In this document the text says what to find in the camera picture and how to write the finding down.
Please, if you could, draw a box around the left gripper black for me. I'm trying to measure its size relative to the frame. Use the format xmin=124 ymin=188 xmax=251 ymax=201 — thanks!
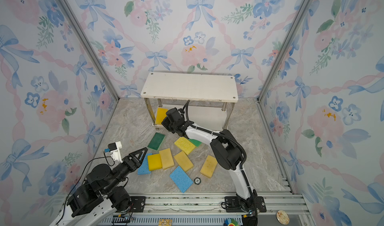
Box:
xmin=104 ymin=147 xmax=146 ymax=195

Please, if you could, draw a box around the bright yellow sponge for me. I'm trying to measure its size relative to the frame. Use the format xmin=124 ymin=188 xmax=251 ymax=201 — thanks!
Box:
xmin=155 ymin=108 xmax=168 ymax=125
xmin=148 ymin=154 xmax=163 ymax=172

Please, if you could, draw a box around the large blue sponge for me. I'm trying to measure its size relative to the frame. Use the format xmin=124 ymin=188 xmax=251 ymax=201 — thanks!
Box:
xmin=170 ymin=166 xmax=194 ymax=193

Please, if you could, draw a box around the tan yellow orange-backed sponge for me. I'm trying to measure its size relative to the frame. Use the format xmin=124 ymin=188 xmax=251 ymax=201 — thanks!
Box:
xmin=200 ymin=155 xmax=218 ymax=178

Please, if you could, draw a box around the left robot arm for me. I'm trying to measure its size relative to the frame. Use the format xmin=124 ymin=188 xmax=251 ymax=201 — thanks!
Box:
xmin=51 ymin=148 xmax=148 ymax=226

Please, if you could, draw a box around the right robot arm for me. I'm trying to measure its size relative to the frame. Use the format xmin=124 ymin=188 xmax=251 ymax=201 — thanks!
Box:
xmin=162 ymin=108 xmax=258 ymax=213

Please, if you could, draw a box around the white two-tier shelf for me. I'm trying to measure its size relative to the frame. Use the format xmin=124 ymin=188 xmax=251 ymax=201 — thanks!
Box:
xmin=141 ymin=72 xmax=239 ymax=131

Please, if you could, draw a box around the blue sponge left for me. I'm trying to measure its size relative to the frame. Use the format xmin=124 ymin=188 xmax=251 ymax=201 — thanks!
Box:
xmin=138 ymin=153 xmax=152 ymax=175

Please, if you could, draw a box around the yellow-green sponge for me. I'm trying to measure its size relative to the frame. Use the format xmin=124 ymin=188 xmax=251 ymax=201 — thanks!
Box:
xmin=174 ymin=137 xmax=196 ymax=155

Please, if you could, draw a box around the dark green scouring sponge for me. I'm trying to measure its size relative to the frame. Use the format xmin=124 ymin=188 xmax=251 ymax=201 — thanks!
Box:
xmin=148 ymin=133 xmax=165 ymax=151

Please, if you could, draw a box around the green sponge right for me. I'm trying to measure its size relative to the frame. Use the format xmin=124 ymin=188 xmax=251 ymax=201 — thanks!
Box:
xmin=189 ymin=139 xmax=202 ymax=147

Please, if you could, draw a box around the pale yellow sponge left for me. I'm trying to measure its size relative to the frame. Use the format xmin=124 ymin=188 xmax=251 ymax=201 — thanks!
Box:
xmin=159 ymin=148 xmax=175 ymax=170

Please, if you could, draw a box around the poker chip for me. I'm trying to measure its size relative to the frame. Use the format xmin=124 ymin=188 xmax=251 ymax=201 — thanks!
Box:
xmin=194 ymin=177 xmax=201 ymax=185

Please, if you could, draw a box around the small yellow circuit board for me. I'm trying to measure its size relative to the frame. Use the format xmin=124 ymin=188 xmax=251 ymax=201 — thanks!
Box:
xmin=158 ymin=219 xmax=173 ymax=226

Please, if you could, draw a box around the colourful toy object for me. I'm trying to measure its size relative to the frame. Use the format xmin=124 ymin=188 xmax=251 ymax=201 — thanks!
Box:
xmin=223 ymin=219 xmax=239 ymax=226

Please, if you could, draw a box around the round beige disc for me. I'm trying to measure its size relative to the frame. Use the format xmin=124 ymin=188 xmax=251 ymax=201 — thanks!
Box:
xmin=276 ymin=210 xmax=290 ymax=226

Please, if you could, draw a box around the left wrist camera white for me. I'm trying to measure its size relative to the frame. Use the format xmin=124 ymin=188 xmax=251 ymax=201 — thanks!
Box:
xmin=104 ymin=141 xmax=123 ymax=163

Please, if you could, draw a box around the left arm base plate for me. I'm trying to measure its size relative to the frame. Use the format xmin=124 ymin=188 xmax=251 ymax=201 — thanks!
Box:
xmin=119 ymin=196 xmax=147 ymax=213

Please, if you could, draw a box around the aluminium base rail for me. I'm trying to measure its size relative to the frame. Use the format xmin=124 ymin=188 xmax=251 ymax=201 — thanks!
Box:
xmin=97 ymin=192 xmax=315 ymax=226

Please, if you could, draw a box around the thin black cable left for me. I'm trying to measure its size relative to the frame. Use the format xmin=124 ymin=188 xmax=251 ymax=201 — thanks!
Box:
xmin=62 ymin=154 xmax=116 ymax=215

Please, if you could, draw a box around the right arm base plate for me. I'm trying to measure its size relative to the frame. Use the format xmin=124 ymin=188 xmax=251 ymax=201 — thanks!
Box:
xmin=222 ymin=196 xmax=267 ymax=214

